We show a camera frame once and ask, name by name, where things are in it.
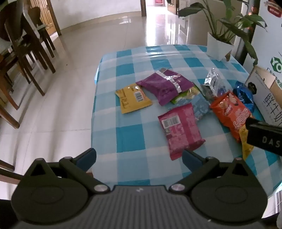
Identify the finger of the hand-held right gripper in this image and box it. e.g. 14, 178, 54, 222
245, 118, 282, 135

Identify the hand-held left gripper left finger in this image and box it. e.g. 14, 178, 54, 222
21, 148, 111, 194

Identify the white printed board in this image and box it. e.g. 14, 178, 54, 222
251, 0, 282, 80

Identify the cardboard box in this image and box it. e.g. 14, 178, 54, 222
244, 66, 282, 128

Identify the blue checked tablecloth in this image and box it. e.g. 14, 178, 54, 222
91, 44, 282, 190

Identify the dark blue snack packet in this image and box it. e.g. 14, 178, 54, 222
234, 81, 255, 113

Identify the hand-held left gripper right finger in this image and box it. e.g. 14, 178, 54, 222
169, 149, 257, 194

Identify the small yellow snack packet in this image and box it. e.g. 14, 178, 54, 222
239, 125, 254, 160

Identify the green leafy plant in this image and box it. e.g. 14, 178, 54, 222
177, 0, 268, 66

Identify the white plant pot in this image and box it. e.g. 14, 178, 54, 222
207, 32, 234, 61

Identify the orange cartoon snack packet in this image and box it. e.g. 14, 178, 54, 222
210, 91, 253, 142

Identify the black pole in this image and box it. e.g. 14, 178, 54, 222
248, 12, 261, 47

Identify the light blue snack packet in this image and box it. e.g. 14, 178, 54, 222
170, 95, 212, 121

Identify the wooden chair leg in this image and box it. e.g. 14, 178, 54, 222
0, 160, 23, 183

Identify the wooden door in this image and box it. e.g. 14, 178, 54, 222
26, 0, 62, 37

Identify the purple snack packet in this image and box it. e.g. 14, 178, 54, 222
135, 68, 194, 106

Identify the silver snack packet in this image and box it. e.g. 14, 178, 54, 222
200, 67, 227, 104

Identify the pink snack packet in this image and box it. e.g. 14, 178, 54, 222
158, 103, 206, 161

